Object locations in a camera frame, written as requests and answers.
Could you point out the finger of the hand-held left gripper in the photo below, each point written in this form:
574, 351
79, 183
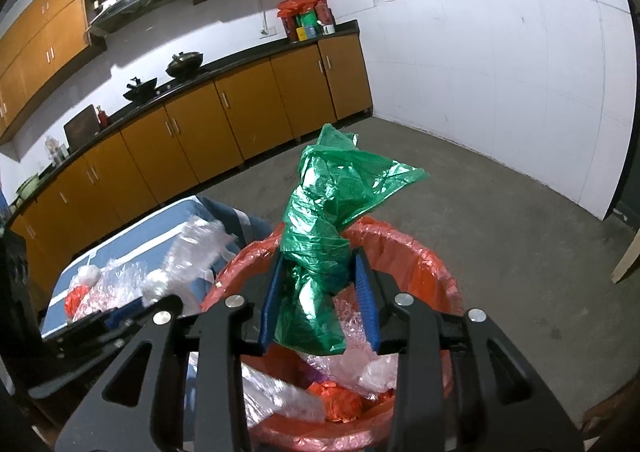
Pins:
95, 327
65, 372

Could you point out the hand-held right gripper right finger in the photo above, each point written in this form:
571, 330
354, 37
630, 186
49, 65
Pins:
369, 312

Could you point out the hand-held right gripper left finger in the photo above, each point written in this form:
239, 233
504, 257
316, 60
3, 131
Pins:
267, 312

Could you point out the clear plastic film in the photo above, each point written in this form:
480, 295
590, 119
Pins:
345, 327

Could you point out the red plastic waste basket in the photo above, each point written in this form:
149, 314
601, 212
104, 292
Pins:
450, 292

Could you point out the clear plastic sheet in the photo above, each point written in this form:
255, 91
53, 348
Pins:
280, 394

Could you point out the clear plastic bag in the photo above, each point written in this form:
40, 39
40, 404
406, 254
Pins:
195, 257

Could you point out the large red plastic bag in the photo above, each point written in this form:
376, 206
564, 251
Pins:
336, 404

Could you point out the green plastic bag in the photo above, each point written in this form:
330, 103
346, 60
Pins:
325, 192

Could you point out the white plastic bag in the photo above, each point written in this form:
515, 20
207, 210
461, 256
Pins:
90, 274

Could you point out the clear bubble wrap sheet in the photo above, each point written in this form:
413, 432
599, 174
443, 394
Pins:
122, 282

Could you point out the green basin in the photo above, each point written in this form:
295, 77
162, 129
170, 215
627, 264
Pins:
28, 186

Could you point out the blue striped tablecloth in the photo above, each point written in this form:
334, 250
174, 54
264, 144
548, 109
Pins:
150, 237

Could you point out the clear plastic jar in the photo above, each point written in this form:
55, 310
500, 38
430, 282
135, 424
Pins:
56, 151

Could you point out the dark cutting board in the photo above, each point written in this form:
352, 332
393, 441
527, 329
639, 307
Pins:
81, 128

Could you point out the wooden base cabinets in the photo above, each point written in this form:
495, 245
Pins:
200, 132

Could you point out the black kitchen countertop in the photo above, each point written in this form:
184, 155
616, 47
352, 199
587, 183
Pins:
240, 59

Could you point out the black wok with lid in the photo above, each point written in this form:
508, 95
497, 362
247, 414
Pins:
184, 64

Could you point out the beige wooden plank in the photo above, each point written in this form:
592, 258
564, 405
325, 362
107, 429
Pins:
627, 257

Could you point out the dark brown object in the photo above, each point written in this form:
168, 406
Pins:
615, 412

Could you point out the yellow box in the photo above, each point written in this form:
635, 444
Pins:
301, 34

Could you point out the dark red sauce bottle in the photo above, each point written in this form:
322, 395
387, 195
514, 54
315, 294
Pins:
289, 27
325, 14

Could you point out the white cup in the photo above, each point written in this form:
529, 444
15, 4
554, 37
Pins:
328, 29

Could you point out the green box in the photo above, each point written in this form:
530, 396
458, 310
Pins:
309, 26

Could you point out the wooden wall cabinets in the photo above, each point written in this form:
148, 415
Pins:
50, 27

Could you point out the white wall socket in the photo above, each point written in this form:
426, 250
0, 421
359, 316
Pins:
264, 32

